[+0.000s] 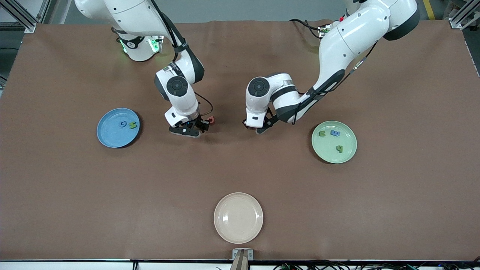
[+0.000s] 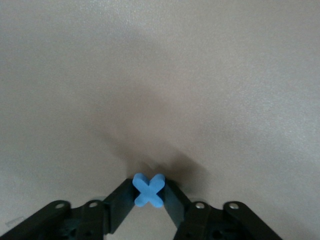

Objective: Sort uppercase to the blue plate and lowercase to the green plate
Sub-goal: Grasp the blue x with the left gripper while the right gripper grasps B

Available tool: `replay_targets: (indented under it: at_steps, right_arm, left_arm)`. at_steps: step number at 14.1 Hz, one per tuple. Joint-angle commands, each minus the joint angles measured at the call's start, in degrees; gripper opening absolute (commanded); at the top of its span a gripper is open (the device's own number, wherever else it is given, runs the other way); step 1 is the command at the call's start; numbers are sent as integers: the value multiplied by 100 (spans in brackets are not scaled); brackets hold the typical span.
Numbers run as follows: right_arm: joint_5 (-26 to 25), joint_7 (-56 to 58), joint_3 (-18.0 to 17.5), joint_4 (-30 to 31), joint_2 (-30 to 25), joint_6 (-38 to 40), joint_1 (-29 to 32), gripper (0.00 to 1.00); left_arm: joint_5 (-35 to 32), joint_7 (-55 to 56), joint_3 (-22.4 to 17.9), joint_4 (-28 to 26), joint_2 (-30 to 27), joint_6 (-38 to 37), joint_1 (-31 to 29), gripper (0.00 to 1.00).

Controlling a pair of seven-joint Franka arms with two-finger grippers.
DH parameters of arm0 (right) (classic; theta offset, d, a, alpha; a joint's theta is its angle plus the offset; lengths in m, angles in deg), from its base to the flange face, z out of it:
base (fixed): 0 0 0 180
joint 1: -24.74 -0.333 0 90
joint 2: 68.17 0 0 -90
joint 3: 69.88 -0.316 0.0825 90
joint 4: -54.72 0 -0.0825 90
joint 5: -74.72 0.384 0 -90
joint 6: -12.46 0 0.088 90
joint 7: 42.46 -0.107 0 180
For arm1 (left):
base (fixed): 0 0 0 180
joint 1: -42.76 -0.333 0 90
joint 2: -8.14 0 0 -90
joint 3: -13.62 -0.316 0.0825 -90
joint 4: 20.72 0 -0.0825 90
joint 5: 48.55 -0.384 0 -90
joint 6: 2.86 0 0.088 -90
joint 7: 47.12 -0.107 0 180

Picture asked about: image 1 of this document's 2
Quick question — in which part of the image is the blue plate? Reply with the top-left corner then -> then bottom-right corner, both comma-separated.
96,108 -> 141,149

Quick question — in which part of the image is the green plate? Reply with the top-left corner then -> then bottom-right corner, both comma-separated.
311,120 -> 358,164

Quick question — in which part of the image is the beige plate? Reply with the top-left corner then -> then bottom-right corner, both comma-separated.
213,192 -> 264,245

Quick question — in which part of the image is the brown table mat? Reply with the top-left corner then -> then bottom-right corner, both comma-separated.
0,19 -> 480,261

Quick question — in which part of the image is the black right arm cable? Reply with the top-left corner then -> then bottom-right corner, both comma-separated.
150,0 -> 214,117

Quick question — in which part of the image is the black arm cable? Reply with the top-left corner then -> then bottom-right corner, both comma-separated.
150,0 -> 214,117
292,42 -> 377,124

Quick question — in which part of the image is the black left base cable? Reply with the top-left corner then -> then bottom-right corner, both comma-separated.
288,18 -> 324,40

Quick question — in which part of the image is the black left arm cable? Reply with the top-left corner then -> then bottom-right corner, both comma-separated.
292,42 -> 377,124

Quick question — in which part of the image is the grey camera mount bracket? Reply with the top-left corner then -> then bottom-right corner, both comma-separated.
232,248 -> 254,261

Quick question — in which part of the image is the tan camera post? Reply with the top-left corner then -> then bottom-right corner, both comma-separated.
229,250 -> 251,270

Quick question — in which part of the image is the white table edge rail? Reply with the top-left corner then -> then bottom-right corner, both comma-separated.
0,259 -> 233,270

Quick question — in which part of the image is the black cable bundle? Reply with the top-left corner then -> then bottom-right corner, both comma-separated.
274,260 -> 480,270

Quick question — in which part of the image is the aluminium frame profile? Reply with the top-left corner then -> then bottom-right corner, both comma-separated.
448,0 -> 480,29
0,0 -> 37,33

